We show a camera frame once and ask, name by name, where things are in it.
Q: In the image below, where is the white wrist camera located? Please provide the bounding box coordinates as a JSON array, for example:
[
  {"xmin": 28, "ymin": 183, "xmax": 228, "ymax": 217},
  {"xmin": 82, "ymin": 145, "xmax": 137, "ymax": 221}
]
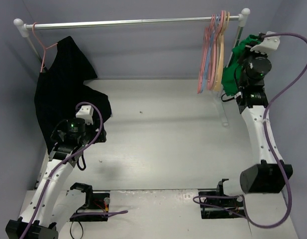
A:
[
  {"xmin": 250, "ymin": 35, "xmax": 280, "ymax": 55},
  {"xmin": 76, "ymin": 105, "xmax": 94, "ymax": 125}
]

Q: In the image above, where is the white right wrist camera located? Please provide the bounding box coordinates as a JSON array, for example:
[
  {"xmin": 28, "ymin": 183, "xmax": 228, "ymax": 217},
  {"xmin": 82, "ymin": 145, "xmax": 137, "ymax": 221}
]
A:
[{"xmin": 250, "ymin": 35, "xmax": 280, "ymax": 55}]

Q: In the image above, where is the green t shirt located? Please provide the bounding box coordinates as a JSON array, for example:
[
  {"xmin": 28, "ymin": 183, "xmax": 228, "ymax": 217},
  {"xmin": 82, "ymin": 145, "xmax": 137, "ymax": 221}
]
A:
[{"xmin": 221, "ymin": 35, "xmax": 261, "ymax": 96}]

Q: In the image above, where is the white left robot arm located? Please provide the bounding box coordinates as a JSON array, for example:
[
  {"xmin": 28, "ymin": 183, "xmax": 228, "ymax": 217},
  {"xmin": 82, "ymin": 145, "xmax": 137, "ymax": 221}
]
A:
[{"xmin": 5, "ymin": 117, "xmax": 106, "ymax": 239}]

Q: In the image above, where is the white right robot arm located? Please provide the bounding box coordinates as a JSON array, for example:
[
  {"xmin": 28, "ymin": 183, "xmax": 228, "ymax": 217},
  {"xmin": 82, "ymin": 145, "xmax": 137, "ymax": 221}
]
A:
[{"xmin": 214, "ymin": 41, "xmax": 293, "ymax": 205}]

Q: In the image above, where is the metal clothes rack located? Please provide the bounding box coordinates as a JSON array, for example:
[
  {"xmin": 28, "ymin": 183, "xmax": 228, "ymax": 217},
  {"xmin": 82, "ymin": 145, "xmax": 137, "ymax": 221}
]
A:
[{"xmin": 13, "ymin": 8, "xmax": 251, "ymax": 127}]

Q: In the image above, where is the thin black cable loop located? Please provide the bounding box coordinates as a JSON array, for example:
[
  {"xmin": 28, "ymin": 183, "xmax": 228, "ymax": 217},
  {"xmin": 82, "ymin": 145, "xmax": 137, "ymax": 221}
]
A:
[{"xmin": 69, "ymin": 220, "xmax": 84, "ymax": 239}]

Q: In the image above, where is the pink wire hanger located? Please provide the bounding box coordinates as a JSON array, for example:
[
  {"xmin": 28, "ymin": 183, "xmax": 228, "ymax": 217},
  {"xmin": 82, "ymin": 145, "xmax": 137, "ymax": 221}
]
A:
[
  {"xmin": 197, "ymin": 14, "xmax": 216, "ymax": 94},
  {"xmin": 31, "ymin": 22, "xmax": 59, "ymax": 73},
  {"xmin": 207, "ymin": 10, "xmax": 226, "ymax": 90}
]

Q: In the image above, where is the blue wire hanger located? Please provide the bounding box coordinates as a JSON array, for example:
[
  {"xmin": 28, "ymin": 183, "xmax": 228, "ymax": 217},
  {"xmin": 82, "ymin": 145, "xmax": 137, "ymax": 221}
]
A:
[{"xmin": 204, "ymin": 14, "xmax": 220, "ymax": 90}]

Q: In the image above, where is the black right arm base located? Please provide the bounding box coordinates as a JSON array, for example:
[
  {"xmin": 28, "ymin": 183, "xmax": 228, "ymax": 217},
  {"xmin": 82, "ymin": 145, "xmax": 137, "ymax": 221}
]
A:
[{"xmin": 197, "ymin": 179, "xmax": 246, "ymax": 220}]

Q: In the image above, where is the black t shirt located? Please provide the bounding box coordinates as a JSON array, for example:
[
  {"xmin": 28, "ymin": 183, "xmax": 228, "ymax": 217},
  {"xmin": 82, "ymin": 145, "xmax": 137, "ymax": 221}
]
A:
[{"xmin": 34, "ymin": 36, "xmax": 112, "ymax": 152}]

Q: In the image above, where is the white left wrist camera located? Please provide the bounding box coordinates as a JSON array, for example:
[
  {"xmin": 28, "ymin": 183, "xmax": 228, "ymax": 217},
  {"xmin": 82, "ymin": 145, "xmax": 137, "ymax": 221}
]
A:
[{"xmin": 76, "ymin": 105, "xmax": 94, "ymax": 125}]

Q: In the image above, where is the beige plastic hanger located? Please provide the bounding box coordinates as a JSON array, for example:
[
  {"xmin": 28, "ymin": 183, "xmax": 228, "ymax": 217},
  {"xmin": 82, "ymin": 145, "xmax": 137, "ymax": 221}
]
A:
[{"xmin": 213, "ymin": 11, "xmax": 230, "ymax": 92}]

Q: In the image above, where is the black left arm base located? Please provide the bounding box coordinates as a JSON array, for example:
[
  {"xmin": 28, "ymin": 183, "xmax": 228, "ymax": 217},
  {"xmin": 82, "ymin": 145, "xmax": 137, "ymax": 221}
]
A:
[{"xmin": 70, "ymin": 182, "xmax": 110, "ymax": 222}]

